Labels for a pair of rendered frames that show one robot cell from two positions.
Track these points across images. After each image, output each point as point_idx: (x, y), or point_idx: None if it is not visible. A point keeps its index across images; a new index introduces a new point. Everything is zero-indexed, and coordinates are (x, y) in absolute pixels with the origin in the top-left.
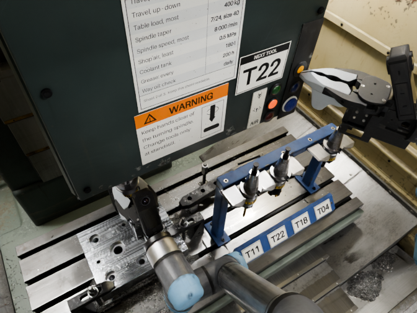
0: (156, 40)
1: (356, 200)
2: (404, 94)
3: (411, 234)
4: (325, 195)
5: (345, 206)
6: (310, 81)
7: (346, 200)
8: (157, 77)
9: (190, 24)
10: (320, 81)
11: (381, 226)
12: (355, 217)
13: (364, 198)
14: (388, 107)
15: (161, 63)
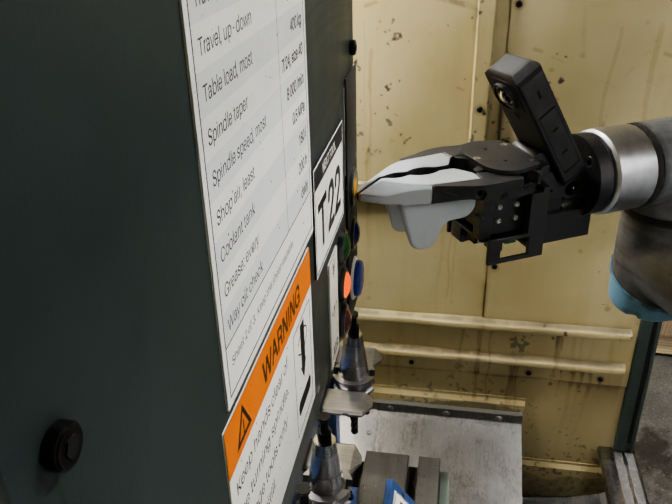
0: (233, 135)
1: (426, 462)
2: (558, 130)
3: (522, 457)
4: (376, 493)
5: (422, 485)
6: (396, 194)
7: (410, 477)
8: (243, 263)
9: (264, 80)
10: (415, 183)
11: (484, 478)
12: (448, 493)
13: (422, 454)
14: (548, 165)
15: (244, 213)
